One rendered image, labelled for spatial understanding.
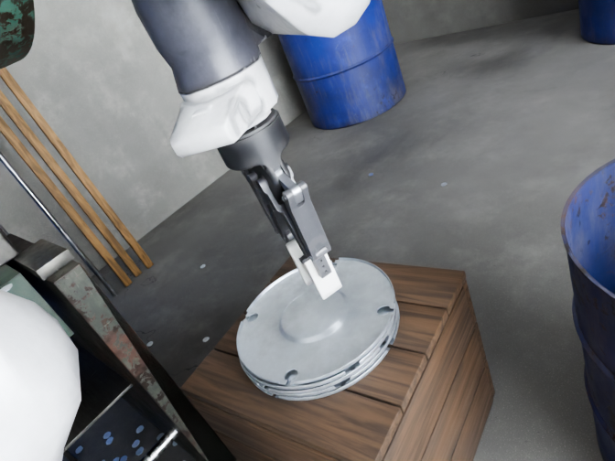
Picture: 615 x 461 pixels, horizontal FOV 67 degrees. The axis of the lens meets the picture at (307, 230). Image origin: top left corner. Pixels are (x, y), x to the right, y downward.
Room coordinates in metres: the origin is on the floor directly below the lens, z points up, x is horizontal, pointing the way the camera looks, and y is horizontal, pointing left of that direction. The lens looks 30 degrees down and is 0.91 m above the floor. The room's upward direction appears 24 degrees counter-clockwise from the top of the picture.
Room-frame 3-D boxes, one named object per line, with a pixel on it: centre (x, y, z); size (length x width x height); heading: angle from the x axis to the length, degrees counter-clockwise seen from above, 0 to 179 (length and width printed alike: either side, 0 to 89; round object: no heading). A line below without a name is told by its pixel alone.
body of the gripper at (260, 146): (0.49, 0.01, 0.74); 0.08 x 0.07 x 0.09; 17
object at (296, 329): (0.64, 0.05, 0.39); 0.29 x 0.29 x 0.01
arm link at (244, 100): (0.46, 0.03, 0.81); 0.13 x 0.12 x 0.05; 107
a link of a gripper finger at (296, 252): (0.51, 0.02, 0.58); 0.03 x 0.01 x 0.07; 107
